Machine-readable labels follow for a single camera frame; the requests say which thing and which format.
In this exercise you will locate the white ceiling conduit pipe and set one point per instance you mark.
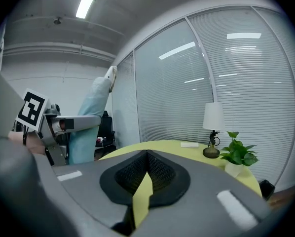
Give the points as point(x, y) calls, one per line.
point(51, 49)

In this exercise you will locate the black office chair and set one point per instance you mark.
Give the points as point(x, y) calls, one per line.
point(106, 125)

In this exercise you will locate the flat white box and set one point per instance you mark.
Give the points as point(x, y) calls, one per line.
point(189, 145)

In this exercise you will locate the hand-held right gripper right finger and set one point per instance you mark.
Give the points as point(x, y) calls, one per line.
point(199, 201)

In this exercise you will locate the light blue umbrella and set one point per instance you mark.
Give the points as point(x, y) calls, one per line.
point(90, 102)

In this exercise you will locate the green potted plant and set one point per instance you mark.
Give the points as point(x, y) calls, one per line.
point(238, 154)

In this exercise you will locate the black waste bin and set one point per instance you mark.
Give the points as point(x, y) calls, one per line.
point(267, 189)

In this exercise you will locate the white shade table lamp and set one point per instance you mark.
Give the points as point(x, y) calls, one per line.
point(213, 116)

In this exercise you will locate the hanging ceiling sensor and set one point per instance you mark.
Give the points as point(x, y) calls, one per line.
point(57, 21)

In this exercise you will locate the small red and white toy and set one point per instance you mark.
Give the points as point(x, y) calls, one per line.
point(99, 139)

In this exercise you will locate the person's left forearm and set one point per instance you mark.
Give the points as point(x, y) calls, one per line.
point(31, 142)

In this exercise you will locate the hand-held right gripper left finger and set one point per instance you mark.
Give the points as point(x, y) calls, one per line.
point(93, 189)

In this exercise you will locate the long ceiling light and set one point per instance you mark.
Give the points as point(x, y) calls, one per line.
point(85, 4)

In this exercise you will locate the yellow-green clothed round table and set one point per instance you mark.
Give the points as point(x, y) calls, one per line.
point(167, 146)

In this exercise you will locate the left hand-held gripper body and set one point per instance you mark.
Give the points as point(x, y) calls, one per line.
point(31, 107)

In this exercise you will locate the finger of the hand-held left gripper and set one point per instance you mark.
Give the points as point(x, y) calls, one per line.
point(85, 123)

